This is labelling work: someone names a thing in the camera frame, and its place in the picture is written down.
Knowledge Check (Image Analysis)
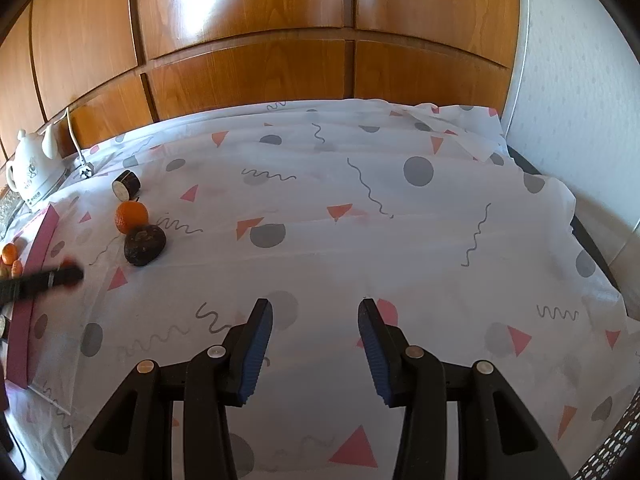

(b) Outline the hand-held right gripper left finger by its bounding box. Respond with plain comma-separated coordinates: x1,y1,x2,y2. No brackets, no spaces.
57,298,274,480

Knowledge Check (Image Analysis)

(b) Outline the small red fruit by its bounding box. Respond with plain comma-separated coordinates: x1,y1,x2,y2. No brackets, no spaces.
57,257,85,292

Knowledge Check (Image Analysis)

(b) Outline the white power cable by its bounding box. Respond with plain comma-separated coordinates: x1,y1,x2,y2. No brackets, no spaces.
62,107,87,166

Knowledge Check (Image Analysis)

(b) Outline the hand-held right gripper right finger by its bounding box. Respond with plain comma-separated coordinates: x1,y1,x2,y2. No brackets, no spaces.
358,298,572,480

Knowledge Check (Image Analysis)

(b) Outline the wooden wardrobe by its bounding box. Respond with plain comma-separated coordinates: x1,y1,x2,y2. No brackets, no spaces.
0,0,523,158

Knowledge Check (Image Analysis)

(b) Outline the woven placemat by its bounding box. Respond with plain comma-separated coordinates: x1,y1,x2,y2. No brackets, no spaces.
0,187,26,233

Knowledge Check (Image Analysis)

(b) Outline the large orange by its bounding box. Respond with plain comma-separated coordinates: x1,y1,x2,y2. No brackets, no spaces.
114,201,150,235

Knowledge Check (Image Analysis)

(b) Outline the white patterned tablecloth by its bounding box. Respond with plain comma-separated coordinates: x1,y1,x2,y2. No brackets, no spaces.
0,99,628,480

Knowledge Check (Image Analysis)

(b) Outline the black perforated chair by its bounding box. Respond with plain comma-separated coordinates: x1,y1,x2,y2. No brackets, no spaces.
570,400,640,480

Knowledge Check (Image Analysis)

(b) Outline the dark brown round fruit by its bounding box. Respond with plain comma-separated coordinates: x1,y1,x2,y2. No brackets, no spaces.
123,224,167,267

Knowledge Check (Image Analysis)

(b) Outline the white electric kettle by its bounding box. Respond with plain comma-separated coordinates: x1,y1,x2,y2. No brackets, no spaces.
6,127,68,211

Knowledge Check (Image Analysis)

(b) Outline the dark cut cylinder fruit piece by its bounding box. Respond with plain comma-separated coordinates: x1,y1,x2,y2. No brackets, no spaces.
111,170,141,198

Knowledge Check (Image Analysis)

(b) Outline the pink tray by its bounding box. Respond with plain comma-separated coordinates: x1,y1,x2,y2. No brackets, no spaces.
0,203,61,390

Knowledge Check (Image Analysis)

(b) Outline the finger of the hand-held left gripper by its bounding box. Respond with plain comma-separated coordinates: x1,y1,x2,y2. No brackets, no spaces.
0,265,85,306

